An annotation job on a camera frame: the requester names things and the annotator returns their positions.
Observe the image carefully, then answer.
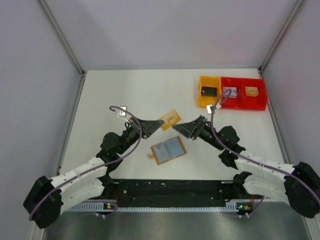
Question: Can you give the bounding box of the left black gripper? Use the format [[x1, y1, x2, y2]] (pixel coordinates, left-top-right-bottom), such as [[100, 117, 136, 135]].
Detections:
[[117, 116, 164, 155]]

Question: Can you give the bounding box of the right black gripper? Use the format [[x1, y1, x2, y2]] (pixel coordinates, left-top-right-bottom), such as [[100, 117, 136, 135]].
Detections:
[[172, 115, 225, 151]]

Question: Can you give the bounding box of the yellow leather card holder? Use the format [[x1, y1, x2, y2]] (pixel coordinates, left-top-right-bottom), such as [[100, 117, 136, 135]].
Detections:
[[147, 136, 187, 165]]

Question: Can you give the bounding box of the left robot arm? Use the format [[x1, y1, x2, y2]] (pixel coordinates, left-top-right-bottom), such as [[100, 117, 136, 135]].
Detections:
[[23, 117, 164, 229]]

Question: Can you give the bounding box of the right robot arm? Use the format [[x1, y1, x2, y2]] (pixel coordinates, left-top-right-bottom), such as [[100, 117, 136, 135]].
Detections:
[[172, 115, 320, 219]]

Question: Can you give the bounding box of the black card in bin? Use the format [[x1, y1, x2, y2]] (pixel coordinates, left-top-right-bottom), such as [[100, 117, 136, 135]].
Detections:
[[200, 86, 218, 97]]

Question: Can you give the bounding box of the gold card in bin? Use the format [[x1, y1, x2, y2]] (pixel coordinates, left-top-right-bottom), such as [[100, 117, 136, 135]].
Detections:
[[245, 86, 259, 97]]

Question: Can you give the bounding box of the yellow plastic bin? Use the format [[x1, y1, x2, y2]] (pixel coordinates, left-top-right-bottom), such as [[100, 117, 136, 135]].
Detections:
[[197, 75, 222, 108]]

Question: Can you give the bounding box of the middle red plastic bin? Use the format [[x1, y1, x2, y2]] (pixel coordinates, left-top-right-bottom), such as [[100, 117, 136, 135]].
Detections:
[[221, 76, 244, 109]]

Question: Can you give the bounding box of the red plastic bin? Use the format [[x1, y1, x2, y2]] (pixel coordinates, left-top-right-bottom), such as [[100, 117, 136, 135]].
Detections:
[[221, 76, 244, 109], [243, 78, 268, 111]]

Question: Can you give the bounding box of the right red plastic bin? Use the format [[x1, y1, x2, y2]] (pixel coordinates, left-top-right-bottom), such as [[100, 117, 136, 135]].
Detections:
[[243, 78, 268, 111]]

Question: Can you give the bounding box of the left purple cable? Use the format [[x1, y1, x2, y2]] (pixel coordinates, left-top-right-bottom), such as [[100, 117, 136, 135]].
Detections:
[[27, 105, 144, 221]]

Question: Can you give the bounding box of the purple cable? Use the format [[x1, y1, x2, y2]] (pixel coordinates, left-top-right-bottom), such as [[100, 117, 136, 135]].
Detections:
[[27, 105, 144, 221], [210, 89, 320, 208]]

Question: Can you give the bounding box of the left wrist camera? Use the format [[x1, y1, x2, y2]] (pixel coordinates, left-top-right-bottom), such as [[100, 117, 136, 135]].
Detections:
[[117, 105, 127, 120]]

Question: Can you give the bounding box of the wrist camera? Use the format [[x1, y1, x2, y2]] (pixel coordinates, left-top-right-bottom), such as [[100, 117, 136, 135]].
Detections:
[[206, 103, 222, 115], [117, 105, 127, 120]]

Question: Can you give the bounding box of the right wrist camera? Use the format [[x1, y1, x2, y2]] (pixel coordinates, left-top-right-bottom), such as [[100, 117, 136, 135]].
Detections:
[[206, 103, 222, 115]]

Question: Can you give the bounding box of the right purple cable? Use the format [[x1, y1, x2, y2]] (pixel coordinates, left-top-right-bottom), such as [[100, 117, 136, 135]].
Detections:
[[210, 89, 320, 208]]

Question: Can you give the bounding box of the aluminium frame rail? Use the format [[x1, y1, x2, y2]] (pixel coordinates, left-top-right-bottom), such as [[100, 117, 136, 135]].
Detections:
[[39, 181, 314, 201]]

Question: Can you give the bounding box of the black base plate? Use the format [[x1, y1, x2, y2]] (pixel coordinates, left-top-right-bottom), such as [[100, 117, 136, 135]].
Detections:
[[101, 179, 252, 208]]

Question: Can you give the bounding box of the grey slotted cable duct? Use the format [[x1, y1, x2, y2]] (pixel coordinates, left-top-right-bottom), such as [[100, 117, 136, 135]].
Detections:
[[68, 201, 253, 213]]

